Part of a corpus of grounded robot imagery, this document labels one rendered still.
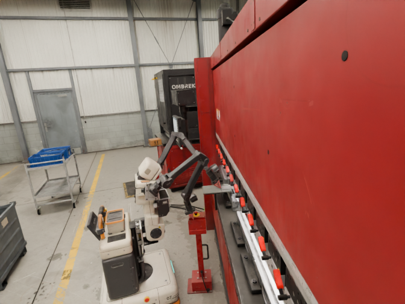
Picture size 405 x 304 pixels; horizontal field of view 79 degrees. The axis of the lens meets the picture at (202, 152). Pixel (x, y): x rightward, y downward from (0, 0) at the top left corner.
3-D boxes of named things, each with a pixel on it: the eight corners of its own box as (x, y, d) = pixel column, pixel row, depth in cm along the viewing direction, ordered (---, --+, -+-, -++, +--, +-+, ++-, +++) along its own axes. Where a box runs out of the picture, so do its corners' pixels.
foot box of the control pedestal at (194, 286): (188, 278, 261) (187, 269, 258) (211, 277, 261) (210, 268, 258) (187, 294, 242) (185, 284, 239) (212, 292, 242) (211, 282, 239)
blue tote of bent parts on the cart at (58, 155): (36, 163, 448) (34, 154, 443) (66, 159, 461) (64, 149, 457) (29, 169, 414) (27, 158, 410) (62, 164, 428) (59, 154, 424)
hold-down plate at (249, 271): (240, 257, 160) (240, 253, 159) (248, 256, 160) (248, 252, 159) (251, 294, 131) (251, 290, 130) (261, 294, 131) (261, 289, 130)
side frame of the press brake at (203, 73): (205, 221, 370) (193, 60, 312) (261, 216, 373) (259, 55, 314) (206, 230, 346) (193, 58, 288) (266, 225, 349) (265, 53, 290)
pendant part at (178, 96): (176, 146, 378) (170, 90, 356) (191, 145, 383) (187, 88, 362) (182, 154, 330) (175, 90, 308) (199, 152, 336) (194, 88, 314)
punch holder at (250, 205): (246, 219, 148) (246, 193, 144) (261, 218, 148) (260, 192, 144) (253, 233, 133) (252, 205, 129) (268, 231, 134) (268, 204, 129)
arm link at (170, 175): (198, 145, 209) (204, 150, 201) (205, 156, 217) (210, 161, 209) (156, 178, 202) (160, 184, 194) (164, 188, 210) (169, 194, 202)
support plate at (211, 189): (202, 186, 247) (202, 186, 247) (228, 184, 248) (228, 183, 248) (203, 194, 230) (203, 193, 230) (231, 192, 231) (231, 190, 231)
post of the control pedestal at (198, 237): (199, 273, 251) (194, 227, 237) (204, 273, 251) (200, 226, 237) (199, 277, 246) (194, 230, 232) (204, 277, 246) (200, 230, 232)
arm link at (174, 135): (174, 130, 249) (172, 127, 240) (186, 136, 248) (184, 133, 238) (153, 169, 244) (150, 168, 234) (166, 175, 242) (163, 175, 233)
